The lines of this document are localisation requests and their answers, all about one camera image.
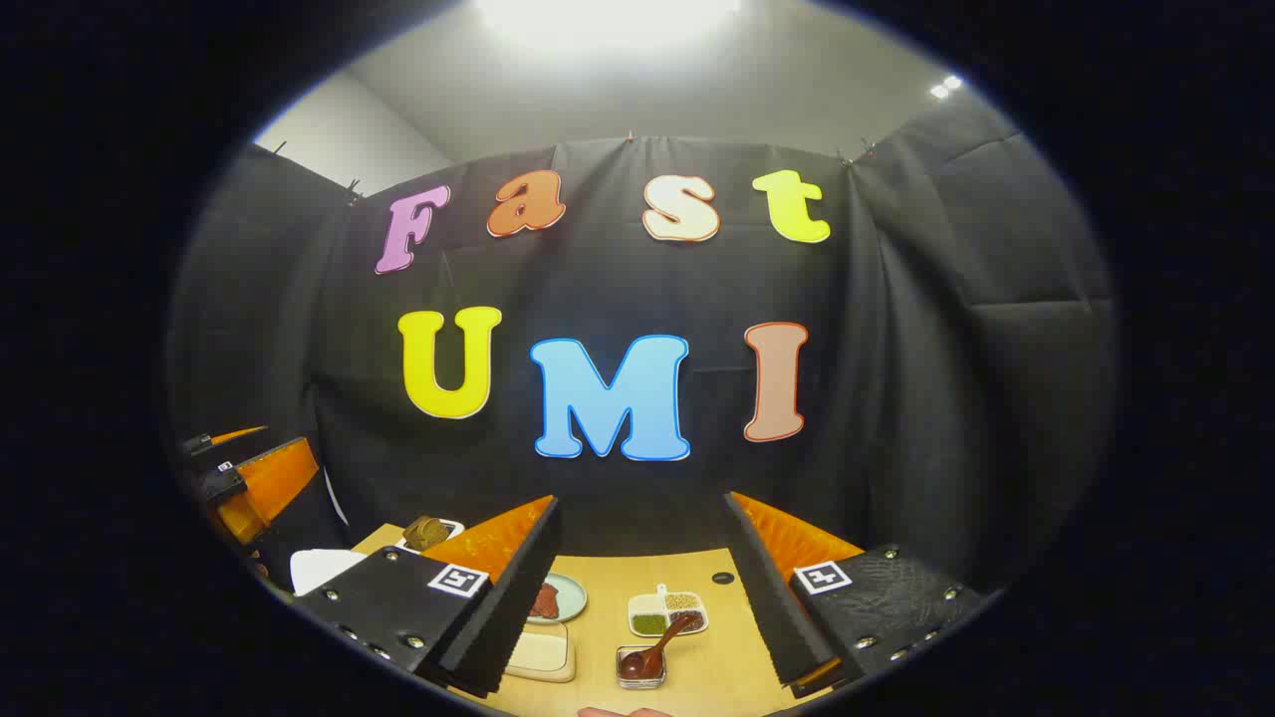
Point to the cream cutting board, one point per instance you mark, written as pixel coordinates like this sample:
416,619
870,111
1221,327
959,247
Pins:
543,652

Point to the white rice cooker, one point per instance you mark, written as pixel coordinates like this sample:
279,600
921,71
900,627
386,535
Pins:
319,570

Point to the white toaster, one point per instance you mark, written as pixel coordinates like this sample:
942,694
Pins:
454,528

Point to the red meat piece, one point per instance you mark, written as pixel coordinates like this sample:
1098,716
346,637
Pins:
546,600

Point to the dark wooden spoon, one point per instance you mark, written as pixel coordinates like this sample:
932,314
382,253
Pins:
642,659

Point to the pale green plate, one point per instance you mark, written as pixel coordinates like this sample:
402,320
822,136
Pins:
573,597

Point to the white divided bean dish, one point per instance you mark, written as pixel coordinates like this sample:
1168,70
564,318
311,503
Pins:
647,607

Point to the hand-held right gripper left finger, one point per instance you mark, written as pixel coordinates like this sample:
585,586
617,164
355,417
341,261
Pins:
508,607

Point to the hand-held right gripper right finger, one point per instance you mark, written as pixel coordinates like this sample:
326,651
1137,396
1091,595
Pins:
772,607

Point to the ceiling light panel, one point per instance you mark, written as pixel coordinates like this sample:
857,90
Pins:
608,20

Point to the brown bread slice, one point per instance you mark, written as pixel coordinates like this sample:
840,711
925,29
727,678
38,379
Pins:
426,533

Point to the small ceiling spotlight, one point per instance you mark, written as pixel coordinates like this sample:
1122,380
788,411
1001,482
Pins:
946,88

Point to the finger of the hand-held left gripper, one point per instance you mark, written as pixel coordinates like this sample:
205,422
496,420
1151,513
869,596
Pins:
224,440
269,483

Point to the black backdrop cloth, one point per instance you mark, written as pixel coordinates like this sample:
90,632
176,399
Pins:
896,349

